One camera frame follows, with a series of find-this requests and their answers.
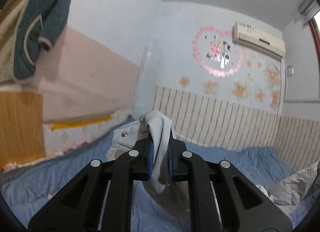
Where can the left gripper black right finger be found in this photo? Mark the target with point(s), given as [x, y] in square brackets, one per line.
[221, 198]

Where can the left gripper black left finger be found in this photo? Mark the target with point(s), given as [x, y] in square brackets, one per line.
[99, 197]

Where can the light grey puffer jacket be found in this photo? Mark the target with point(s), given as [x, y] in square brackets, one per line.
[171, 197]

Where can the blue quilted bed cover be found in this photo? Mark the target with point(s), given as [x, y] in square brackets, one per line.
[22, 198]

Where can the yellow tape strip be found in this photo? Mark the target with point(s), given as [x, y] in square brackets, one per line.
[80, 123]

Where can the orange wooden board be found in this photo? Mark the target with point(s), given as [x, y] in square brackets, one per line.
[21, 128]

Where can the dark green hanging garment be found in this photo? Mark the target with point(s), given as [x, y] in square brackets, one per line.
[27, 27]

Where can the clear plastic sheet on wall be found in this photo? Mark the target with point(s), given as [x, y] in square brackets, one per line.
[147, 83]

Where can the white wall socket box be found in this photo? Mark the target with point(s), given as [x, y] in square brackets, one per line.
[290, 71]

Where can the pink heart wall sticker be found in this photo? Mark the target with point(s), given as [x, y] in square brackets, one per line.
[216, 53]

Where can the white wall air conditioner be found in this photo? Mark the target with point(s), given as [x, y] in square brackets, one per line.
[258, 40]

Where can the red wooden window frame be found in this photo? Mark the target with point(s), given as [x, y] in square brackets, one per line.
[315, 34]

